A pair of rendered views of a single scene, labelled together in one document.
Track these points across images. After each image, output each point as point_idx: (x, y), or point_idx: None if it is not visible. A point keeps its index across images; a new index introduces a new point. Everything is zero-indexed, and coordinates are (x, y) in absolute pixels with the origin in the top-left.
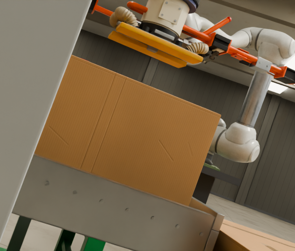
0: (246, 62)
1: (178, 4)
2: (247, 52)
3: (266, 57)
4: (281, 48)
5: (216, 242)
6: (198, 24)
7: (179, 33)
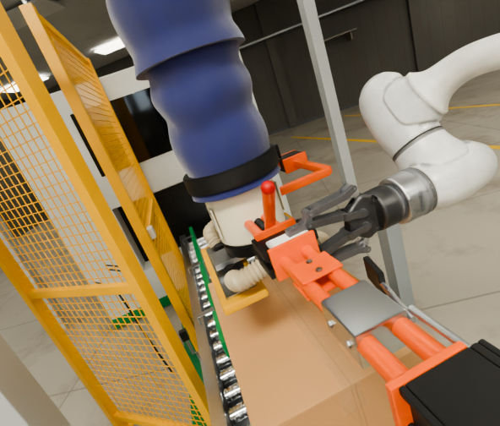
0: (376, 284)
1: (209, 206)
2: (301, 283)
3: None
4: None
5: None
6: (403, 113)
7: (243, 242)
